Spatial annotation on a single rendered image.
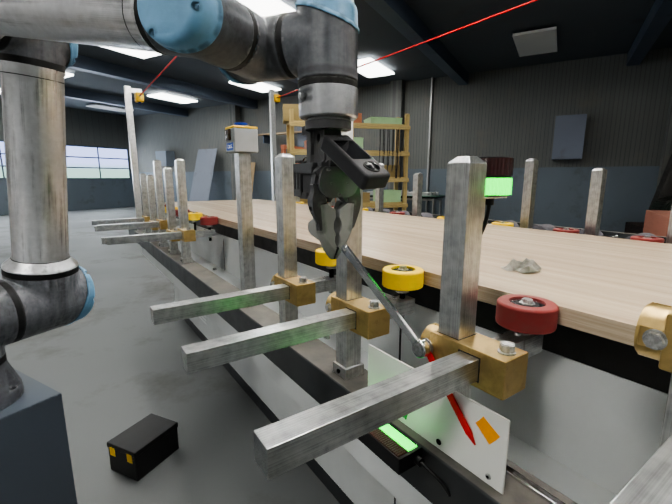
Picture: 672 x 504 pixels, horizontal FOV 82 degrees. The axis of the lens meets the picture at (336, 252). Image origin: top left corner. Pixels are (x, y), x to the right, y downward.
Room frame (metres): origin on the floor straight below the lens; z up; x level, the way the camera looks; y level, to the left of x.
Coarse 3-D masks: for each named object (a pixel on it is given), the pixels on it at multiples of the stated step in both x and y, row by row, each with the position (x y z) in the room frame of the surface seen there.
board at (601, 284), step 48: (384, 240) 1.12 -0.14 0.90; (432, 240) 1.12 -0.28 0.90; (528, 240) 1.12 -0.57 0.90; (576, 240) 1.12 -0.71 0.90; (624, 240) 1.12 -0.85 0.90; (480, 288) 0.64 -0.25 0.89; (528, 288) 0.62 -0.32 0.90; (576, 288) 0.62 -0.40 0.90; (624, 288) 0.62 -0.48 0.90; (624, 336) 0.46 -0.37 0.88
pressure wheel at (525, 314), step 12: (504, 300) 0.53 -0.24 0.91; (516, 300) 0.54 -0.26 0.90; (528, 300) 0.52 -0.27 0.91; (540, 300) 0.54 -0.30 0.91; (504, 312) 0.51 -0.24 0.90; (516, 312) 0.50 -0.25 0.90; (528, 312) 0.49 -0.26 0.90; (540, 312) 0.49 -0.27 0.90; (552, 312) 0.49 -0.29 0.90; (504, 324) 0.51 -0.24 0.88; (516, 324) 0.50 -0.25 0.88; (528, 324) 0.49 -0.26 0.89; (540, 324) 0.49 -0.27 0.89; (552, 324) 0.49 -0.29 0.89
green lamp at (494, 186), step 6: (486, 180) 0.50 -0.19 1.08; (492, 180) 0.50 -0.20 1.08; (498, 180) 0.50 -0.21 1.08; (504, 180) 0.50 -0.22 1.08; (510, 180) 0.51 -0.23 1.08; (486, 186) 0.50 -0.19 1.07; (492, 186) 0.50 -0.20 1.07; (498, 186) 0.50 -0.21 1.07; (504, 186) 0.50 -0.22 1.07; (510, 186) 0.51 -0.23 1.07; (486, 192) 0.50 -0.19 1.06; (492, 192) 0.50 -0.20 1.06; (498, 192) 0.50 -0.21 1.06; (504, 192) 0.50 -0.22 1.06; (510, 192) 0.51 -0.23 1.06
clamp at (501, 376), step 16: (432, 336) 0.51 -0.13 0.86; (448, 336) 0.49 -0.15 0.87; (480, 336) 0.49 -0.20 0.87; (448, 352) 0.48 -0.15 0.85; (464, 352) 0.46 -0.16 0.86; (480, 352) 0.44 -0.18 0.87; (496, 352) 0.44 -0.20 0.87; (480, 368) 0.44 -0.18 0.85; (496, 368) 0.42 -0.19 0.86; (512, 368) 0.42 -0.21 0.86; (480, 384) 0.44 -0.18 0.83; (496, 384) 0.42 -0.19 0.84; (512, 384) 0.43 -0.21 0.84
